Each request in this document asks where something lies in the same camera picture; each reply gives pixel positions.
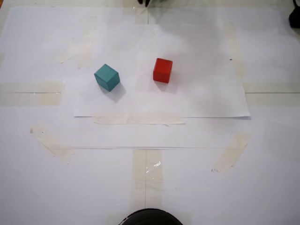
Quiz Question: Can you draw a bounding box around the beige tape strip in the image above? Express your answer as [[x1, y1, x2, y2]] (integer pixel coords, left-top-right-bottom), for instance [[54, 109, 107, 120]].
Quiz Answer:
[[30, 124, 75, 165], [78, 15, 97, 69], [222, 23, 247, 83], [132, 149, 164, 205], [0, 82, 64, 106], [242, 82, 300, 106], [214, 133, 251, 173]]

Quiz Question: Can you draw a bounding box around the black blurry device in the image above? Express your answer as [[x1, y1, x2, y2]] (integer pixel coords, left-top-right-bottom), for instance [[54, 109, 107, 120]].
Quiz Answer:
[[288, 7, 300, 29]]

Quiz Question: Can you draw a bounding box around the white paper sheet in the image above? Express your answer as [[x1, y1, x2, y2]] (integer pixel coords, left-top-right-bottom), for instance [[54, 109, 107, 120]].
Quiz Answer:
[[62, 22, 251, 120]]

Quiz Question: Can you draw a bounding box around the blue cube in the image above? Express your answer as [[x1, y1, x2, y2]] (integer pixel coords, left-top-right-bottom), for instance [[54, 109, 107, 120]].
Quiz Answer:
[[94, 63, 120, 92]]

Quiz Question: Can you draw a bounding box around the red cube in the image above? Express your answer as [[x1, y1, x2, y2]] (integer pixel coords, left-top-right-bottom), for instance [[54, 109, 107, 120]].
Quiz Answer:
[[152, 58, 173, 84]]

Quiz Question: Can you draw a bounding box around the black rounded stand base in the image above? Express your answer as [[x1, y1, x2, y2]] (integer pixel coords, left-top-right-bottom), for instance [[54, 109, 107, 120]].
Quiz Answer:
[[119, 208, 184, 225]]

